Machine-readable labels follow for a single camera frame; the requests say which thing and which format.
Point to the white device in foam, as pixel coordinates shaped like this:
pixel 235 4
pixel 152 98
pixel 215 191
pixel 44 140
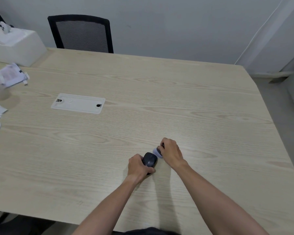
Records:
pixel 5 27

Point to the person's right fingers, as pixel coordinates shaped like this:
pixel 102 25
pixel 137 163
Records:
pixel 163 148

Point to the person's left hand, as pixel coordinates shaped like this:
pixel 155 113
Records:
pixel 135 167

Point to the black computer mouse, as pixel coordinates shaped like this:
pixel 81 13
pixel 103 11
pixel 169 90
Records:
pixel 150 161

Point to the black mesh office chair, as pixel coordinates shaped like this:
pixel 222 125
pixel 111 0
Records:
pixel 82 34

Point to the person's left thumb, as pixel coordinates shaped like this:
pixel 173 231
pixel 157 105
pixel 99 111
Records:
pixel 150 171

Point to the white foam box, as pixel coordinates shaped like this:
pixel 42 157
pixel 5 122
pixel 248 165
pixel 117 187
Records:
pixel 13 47

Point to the small light grey cover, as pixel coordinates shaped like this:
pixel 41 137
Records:
pixel 155 152

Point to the person's dark clothing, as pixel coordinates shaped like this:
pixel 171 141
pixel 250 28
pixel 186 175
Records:
pixel 147 231

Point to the crumpled pink printed paper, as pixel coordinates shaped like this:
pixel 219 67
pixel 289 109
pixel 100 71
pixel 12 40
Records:
pixel 8 75

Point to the person's left forearm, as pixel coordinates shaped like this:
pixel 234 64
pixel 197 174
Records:
pixel 112 208

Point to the person's right hand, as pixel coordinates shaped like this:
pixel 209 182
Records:
pixel 172 154

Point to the person's right forearm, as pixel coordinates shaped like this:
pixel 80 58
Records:
pixel 215 200

